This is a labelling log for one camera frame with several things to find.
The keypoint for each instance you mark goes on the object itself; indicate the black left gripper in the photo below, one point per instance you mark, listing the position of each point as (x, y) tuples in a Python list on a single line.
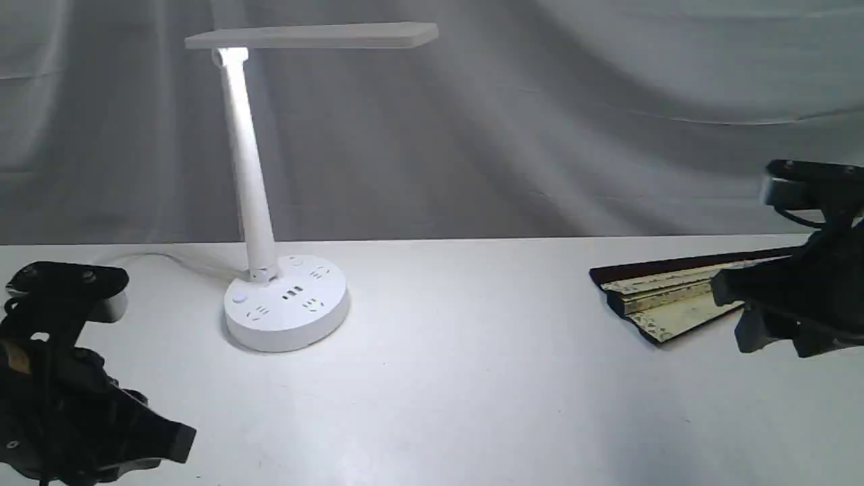
[(54, 431)]

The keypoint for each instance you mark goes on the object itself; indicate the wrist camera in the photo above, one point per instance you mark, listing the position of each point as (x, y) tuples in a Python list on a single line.
[(58, 299), (816, 195)]

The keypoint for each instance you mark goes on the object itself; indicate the white desk lamp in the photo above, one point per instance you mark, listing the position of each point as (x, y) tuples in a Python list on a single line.
[(283, 303)]

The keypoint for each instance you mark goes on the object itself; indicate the grey backdrop cloth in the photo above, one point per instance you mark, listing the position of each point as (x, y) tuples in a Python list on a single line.
[(523, 119)]

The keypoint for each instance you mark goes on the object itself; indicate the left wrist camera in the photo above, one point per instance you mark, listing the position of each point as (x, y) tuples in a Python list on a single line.
[(58, 299)]

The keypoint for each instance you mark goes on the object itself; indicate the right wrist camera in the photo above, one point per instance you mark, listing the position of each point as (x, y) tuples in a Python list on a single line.
[(816, 195)]

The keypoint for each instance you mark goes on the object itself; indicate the folding paper fan maroon ribs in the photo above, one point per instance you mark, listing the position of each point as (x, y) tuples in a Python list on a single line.
[(667, 299)]

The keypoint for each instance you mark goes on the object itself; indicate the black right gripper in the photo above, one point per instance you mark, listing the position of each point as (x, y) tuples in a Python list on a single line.
[(819, 284)]

